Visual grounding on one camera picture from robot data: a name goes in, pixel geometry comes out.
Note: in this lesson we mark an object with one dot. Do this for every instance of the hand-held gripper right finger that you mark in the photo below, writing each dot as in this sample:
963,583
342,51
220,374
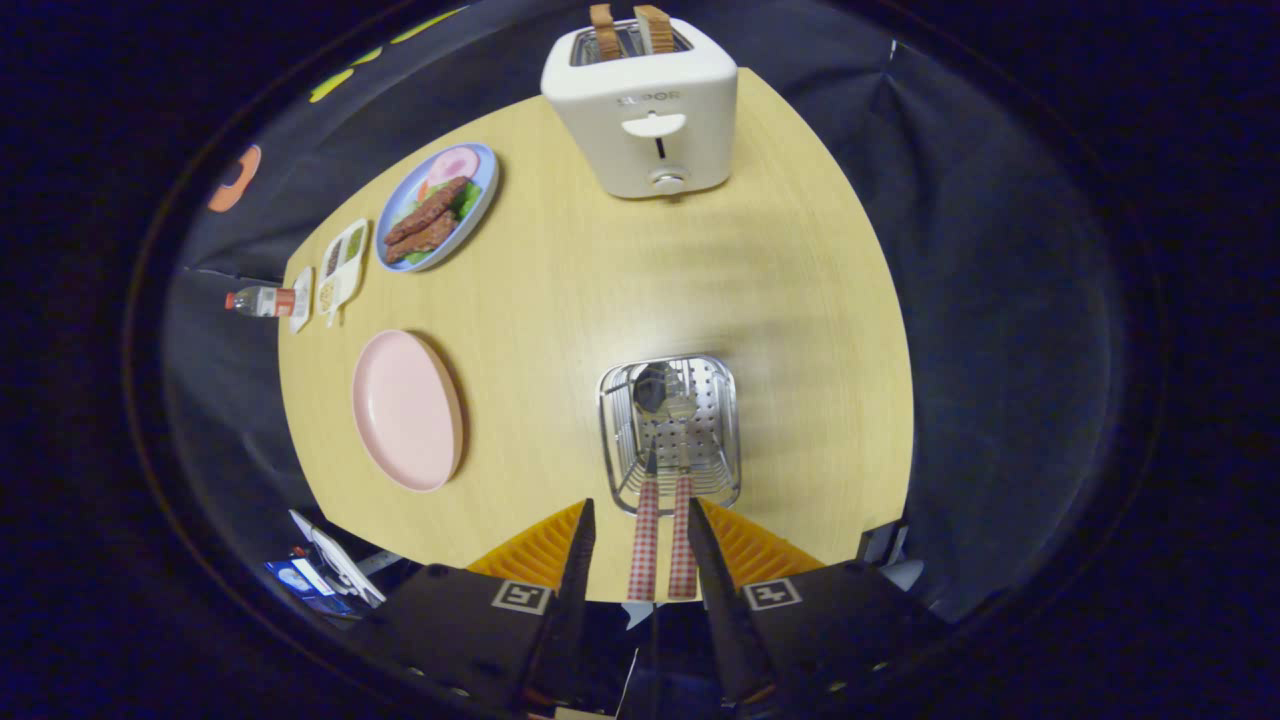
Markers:
715,600

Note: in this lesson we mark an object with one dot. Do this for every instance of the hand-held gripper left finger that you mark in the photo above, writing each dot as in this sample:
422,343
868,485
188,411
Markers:
570,600

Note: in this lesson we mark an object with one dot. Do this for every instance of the pink plate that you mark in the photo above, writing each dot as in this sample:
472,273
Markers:
405,410

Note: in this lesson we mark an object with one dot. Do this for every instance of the blue packet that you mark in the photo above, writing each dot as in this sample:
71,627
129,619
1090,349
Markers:
300,582

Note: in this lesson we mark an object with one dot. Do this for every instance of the brown meat strip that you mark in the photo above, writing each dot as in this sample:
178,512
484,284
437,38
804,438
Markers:
425,212
420,242

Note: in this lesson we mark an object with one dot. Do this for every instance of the white divided grain dish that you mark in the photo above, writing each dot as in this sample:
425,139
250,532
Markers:
342,270

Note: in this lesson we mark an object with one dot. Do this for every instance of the white square coaster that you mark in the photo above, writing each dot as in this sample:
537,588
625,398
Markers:
301,300

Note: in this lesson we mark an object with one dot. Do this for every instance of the green lettuce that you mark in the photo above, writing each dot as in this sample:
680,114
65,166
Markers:
467,200

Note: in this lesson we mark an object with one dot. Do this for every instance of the clear plastic water bottle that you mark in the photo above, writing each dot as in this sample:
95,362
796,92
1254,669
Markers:
260,301

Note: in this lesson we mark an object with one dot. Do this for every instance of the blue plate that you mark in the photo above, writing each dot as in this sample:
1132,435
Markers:
485,165

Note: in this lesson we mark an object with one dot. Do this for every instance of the pink ham slice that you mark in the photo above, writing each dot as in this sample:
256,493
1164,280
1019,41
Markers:
455,165

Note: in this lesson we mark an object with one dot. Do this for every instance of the white toaster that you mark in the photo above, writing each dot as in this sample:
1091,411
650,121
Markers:
640,130

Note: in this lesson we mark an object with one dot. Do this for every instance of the toasted bread slice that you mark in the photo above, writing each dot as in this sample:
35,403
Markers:
605,35
655,28

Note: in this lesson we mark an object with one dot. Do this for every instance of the grey metal bracket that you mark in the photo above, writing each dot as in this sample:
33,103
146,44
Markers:
882,543

